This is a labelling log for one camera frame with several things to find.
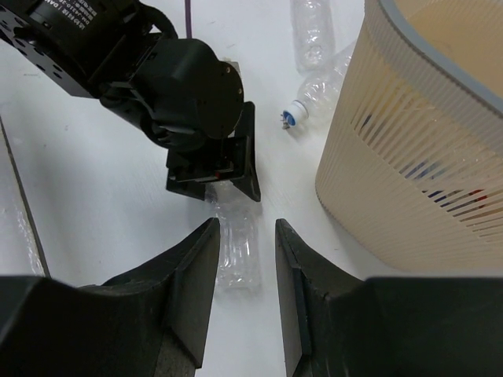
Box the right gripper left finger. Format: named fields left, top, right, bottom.
left=1, top=218, right=220, bottom=376

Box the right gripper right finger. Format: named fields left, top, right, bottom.
left=275, top=219, right=502, bottom=376

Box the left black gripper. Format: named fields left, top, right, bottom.
left=88, top=37, right=261, bottom=203

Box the clear bottle orange fruit label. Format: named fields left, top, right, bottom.
left=205, top=182, right=261, bottom=291

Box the clear bottle blue-white cap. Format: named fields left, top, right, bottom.
left=282, top=40, right=357, bottom=128

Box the crushed clear bottle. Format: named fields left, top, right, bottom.
left=290, top=0, right=336, bottom=74

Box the beige plastic bin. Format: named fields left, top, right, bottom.
left=315, top=1, right=502, bottom=272

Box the small dark debris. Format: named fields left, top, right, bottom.
left=281, top=113, right=290, bottom=130

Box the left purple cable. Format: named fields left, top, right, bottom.
left=184, top=0, right=195, bottom=40

